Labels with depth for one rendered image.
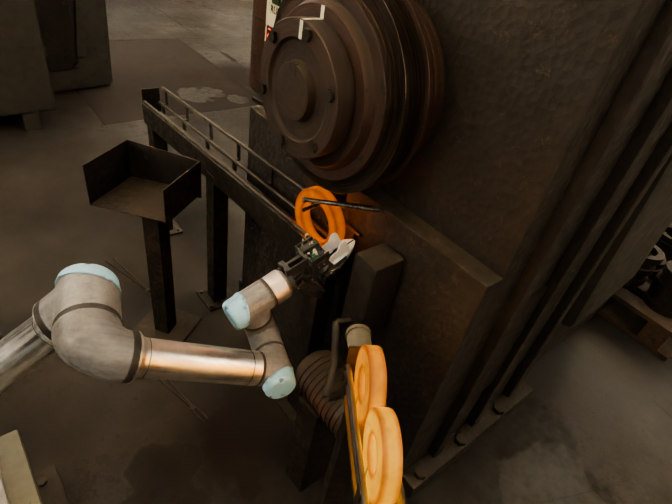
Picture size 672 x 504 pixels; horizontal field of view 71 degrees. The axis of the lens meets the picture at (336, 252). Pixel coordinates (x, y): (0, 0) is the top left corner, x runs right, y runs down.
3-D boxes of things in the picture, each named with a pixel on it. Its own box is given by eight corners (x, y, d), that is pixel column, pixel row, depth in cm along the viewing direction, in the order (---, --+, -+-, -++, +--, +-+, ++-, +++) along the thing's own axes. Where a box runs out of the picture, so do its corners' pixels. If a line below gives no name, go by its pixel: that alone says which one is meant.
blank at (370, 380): (379, 329, 96) (363, 327, 95) (392, 388, 82) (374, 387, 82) (365, 381, 104) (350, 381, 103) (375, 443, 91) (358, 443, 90)
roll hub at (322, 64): (272, 124, 117) (282, 0, 99) (342, 177, 101) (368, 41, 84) (253, 127, 113) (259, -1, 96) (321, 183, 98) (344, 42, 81)
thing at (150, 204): (146, 298, 195) (126, 138, 151) (204, 318, 192) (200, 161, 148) (114, 332, 179) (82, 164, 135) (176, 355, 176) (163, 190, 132)
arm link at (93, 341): (59, 351, 73) (309, 374, 103) (62, 302, 81) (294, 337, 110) (38, 398, 78) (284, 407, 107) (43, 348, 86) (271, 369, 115)
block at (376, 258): (367, 307, 131) (387, 239, 116) (387, 326, 126) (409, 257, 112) (338, 321, 125) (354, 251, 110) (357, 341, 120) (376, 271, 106)
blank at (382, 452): (392, 388, 83) (373, 387, 82) (410, 469, 70) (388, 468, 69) (375, 443, 91) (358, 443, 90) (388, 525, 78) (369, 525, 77)
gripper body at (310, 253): (332, 250, 110) (290, 278, 106) (335, 273, 117) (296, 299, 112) (313, 233, 114) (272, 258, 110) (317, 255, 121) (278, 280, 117)
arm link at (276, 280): (281, 310, 111) (263, 289, 116) (297, 299, 113) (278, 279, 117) (275, 291, 105) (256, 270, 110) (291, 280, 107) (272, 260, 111)
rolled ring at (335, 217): (341, 210, 115) (351, 207, 117) (297, 175, 125) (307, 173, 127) (330, 267, 126) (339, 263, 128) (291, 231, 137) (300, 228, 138)
